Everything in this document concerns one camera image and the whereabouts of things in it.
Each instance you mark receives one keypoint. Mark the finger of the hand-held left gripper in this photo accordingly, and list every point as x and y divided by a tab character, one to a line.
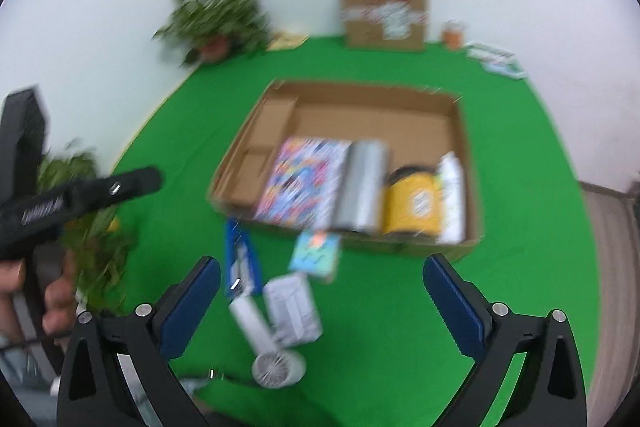
115	188

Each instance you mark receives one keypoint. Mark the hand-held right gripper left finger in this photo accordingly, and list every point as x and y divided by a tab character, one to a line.
192	307

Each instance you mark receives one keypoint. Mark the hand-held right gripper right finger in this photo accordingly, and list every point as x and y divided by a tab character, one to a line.
455	307

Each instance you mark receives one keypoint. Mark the white tube package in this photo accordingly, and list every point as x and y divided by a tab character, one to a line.
451	197

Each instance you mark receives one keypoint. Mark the yellow can with black lid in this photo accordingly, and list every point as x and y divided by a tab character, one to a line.
412	202

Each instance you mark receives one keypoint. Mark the silver cylinder bottle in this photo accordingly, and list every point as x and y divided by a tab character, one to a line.
362	182

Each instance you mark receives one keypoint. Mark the colourful board game box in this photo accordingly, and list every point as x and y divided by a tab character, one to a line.
300	182

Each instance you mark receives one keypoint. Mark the person's left hand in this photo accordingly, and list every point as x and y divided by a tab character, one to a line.
57	302

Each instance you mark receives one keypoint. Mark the leafy green plant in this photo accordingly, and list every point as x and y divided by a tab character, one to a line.
100	247

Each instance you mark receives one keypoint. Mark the blue toothbrush package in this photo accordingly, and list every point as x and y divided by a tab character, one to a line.
242	257

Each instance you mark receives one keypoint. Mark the white printed box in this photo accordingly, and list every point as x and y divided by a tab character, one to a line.
292	312

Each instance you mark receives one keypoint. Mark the white handheld fan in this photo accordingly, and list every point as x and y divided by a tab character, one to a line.
277	369

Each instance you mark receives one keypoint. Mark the small colourful box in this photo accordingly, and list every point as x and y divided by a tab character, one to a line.
315	254

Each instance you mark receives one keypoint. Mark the green table cloth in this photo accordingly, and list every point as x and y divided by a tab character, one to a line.
525	187

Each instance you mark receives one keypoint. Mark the potted plant in orange pot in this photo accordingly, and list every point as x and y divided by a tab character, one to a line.
215	17

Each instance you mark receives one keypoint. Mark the white flat packet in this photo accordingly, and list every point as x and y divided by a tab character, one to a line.
505	68

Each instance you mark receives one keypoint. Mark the white and green flat box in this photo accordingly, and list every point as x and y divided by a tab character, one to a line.
490	51

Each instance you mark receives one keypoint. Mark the orange can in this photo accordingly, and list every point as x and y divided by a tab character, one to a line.
453	36

